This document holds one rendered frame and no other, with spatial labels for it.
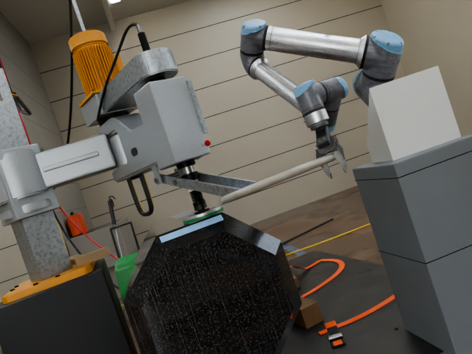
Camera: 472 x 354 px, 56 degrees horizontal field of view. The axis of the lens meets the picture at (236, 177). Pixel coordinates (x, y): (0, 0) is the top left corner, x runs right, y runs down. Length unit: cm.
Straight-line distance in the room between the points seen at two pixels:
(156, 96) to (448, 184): 137
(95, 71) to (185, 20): 529
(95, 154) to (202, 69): 524
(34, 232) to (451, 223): 219
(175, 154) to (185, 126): 16
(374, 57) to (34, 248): 209
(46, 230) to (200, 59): 555
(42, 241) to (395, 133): 202
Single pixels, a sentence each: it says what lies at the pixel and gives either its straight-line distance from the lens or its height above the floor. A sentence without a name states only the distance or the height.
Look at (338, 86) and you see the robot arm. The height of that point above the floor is 121.
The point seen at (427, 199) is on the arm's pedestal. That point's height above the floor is 67.
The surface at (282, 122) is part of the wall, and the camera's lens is 792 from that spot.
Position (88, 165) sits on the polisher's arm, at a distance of 281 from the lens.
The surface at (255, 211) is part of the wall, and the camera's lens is 771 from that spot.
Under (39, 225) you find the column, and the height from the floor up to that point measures 109.
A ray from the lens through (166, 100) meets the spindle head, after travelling 223.
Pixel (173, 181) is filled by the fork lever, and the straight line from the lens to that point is 231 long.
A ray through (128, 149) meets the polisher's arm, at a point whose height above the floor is 133.
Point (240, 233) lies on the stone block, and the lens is 219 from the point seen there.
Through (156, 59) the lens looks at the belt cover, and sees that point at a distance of 226.
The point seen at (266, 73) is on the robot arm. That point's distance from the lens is 212.
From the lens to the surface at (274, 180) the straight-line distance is 153.
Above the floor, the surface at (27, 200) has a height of 124.
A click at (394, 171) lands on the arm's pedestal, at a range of 189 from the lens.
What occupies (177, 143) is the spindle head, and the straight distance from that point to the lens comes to 219.
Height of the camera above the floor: 105
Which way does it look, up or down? 1 degrees down
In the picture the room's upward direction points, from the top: 19 degrees counter-clockwise
